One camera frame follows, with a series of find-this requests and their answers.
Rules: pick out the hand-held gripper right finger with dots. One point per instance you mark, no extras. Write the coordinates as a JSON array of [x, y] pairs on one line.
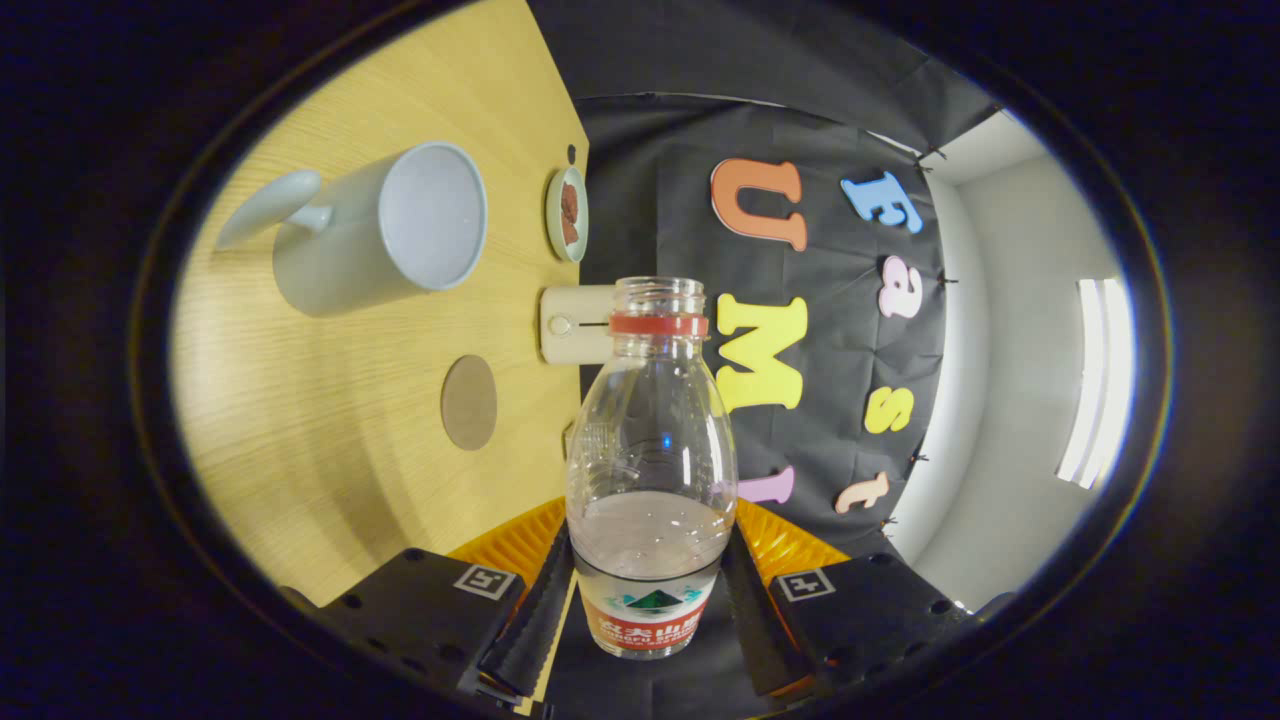
[[760, 640]]

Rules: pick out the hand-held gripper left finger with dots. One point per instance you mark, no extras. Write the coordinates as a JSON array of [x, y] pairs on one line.
[[535, 625]]

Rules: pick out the clear plastic bottle red label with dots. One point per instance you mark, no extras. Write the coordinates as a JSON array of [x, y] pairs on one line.
[[650, 450]]

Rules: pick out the round brown coaster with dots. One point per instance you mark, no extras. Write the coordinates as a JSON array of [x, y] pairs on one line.
[[470, 400]]

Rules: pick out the pale grey cup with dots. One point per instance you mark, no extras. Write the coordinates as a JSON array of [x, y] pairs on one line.
[[340, 250]]

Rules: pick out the white toaster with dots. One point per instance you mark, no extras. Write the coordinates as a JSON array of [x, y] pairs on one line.
[[575, 340]]

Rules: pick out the wooden table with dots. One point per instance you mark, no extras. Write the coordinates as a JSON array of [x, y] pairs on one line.
[[300, 450]]

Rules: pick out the brown meat piece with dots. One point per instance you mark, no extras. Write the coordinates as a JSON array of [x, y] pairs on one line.
[[572, 230], [570, 200]]

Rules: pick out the pale green plate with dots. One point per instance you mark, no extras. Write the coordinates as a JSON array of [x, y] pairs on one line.
[[553, 215]]

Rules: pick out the large ceiling light panel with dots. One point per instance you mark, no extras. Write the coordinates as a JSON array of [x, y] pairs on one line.
[[1095, 380]]

